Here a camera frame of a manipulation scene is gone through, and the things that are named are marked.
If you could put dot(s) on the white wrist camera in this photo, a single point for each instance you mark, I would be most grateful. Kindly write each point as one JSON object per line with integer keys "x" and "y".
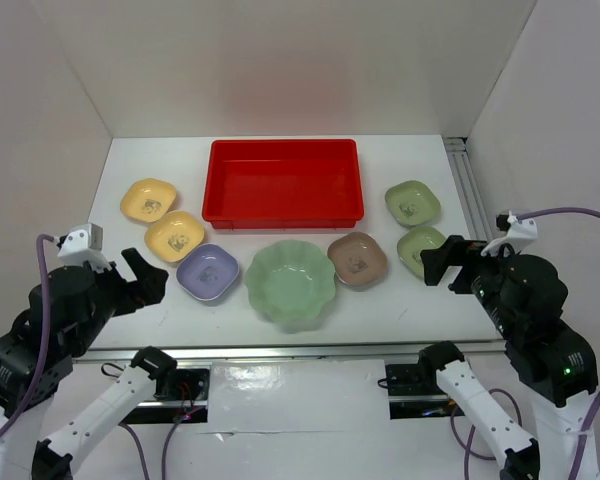
{"x": 83, "y": 244}
{"x": 516, "y": 232}

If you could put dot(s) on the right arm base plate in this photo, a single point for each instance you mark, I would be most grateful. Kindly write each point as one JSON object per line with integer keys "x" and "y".
{"x": 411, "y": 395}

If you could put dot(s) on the red plastic bin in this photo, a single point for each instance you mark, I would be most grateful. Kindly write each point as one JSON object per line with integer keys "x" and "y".
{"x": 283, "y": 184}

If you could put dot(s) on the large green scalloped bowl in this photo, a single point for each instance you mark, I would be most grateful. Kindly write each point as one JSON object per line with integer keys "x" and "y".
{"x": 290, "y": 282}

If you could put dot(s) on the purple square panda plate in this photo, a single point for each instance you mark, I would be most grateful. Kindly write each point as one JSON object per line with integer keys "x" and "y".
{"x": 207, "y": 272}

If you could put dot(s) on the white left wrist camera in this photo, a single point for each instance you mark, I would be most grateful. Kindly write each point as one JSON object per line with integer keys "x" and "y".
{"x": 83, "y": 244}

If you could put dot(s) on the yellow square panda plate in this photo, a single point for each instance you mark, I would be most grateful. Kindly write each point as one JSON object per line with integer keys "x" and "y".
{"x": 148, "y": 200}
{"x": 174, "y": 236}

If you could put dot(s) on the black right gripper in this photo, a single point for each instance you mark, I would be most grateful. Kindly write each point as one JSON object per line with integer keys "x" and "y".
{"x": 451, "y": 250}

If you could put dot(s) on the green square panda plate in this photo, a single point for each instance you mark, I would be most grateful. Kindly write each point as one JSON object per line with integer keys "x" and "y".
{"x": 412, "y": 203}
{"x": 410, "y": 246}

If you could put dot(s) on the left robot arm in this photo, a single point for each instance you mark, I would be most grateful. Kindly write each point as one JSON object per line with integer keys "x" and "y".
{"x": 29, "y": 379}

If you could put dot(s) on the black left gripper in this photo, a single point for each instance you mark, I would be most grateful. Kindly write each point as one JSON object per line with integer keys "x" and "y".
{"x": 152, "y": 283}

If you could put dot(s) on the aluminium side rail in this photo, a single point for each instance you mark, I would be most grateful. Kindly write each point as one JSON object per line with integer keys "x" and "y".
{"x": 478, "y": 222}

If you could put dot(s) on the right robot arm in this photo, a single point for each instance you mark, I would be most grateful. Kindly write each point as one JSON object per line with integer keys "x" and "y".
{"x": 559, "y": 368}

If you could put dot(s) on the aluminium front rail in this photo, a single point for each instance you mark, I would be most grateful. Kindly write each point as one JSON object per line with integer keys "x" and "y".
{"x": 279, "y": 353}

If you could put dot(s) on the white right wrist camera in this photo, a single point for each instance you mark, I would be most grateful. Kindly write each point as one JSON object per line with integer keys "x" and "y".
{"x": 516, "y": 232}

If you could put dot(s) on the brown square panda plate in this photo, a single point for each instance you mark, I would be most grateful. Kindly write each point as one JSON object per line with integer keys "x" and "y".
{"x": 358, "y": 260}

